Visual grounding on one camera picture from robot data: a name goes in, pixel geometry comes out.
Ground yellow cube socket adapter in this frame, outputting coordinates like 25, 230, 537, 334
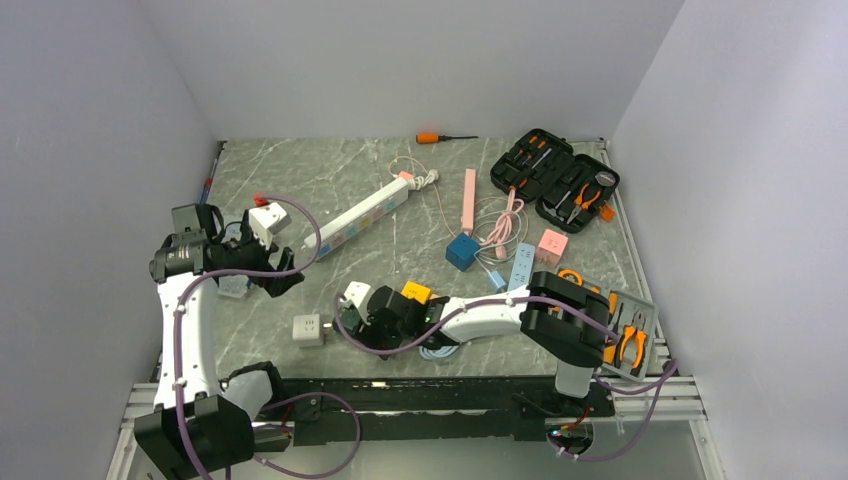
401, 281, 433, 304

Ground light blue plug and cable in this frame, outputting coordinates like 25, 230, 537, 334
418, 343, 462, 362

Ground white cube socket adapter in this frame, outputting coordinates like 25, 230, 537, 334
292, 314, 333, 348

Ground blue cube socket adapter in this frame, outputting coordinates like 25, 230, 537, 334
445, 232, 481, 272

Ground white power strip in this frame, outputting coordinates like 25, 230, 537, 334
303, 177, 410, 259

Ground pink cable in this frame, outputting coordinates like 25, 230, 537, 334
480, 186, 528, 261

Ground light blue power strip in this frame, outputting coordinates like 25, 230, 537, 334
488, 243, 536, 293

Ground pink power adapter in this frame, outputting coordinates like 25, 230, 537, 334
461, 168, 477, 236

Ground pink cube socket adapter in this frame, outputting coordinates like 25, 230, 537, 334
535, 229, 569, 267

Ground black tool case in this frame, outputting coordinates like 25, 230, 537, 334
490, 128, 621, 233

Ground grey tool case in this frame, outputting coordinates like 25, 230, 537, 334
582, 276, 658, 381

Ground clear plastic screw box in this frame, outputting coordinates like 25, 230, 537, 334
218, 215, 252, 299

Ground green cube socket adapter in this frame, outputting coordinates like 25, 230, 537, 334
340, 308, 362, 335

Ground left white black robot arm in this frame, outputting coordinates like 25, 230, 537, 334
134, 202, 304, 479

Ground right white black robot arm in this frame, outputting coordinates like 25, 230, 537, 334
333, 271, 618, 415

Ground blue red pen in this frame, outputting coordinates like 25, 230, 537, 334
198, 158, 218, 205

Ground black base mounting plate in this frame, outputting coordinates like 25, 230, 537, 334
258, 376, 615, 446

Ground orange tape measure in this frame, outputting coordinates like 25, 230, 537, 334
558, 269, 584, 286

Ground orange pliers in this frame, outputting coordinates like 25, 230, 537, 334
567, 182, 603, 224

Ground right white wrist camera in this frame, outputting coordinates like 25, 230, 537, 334
341, 281, 374, 320

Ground orange handled screwdriver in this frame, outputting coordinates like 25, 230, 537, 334
415, 133, 478, 145

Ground aluminium rail frame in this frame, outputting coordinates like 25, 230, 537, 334
106, 376, 726, 479

